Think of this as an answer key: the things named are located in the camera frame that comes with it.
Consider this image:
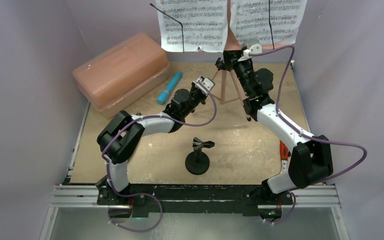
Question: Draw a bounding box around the pink music stand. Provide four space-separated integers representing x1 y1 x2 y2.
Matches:
149 0 289 122

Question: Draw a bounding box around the blue toy microphone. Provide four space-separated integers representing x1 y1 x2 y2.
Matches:
156 71 183 105

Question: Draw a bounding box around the sheet music page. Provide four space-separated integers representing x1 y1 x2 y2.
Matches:
229 0 307 47
153 0 228 53

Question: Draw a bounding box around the black microphone desk stand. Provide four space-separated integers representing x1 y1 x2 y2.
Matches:
185 137 215 176

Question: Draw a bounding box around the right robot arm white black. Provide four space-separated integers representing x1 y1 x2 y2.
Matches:
223 50 333 204

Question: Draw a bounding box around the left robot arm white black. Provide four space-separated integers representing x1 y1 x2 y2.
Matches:
97 77 215 205

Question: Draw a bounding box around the translucent orange plastic box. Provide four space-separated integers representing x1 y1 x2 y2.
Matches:
72 33 170 119

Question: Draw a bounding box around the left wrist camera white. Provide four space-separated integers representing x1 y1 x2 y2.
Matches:
194 76 215 93

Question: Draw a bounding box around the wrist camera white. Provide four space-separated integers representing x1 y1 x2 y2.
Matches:
194 76 215 93
237 38 263 62

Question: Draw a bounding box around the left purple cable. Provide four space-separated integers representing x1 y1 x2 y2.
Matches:
101 83 219 233

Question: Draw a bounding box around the purple cable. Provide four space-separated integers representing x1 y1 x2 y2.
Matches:
101 83 219 233
248 44 368 226

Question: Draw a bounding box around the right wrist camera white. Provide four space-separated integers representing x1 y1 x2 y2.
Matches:
237 38 263 62

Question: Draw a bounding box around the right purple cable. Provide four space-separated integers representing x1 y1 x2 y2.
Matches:
248 44 368 226

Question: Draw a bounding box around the red handled tool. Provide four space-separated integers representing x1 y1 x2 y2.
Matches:
279 141 290 173

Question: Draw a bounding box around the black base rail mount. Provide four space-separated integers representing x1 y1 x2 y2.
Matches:
97 183 293 218

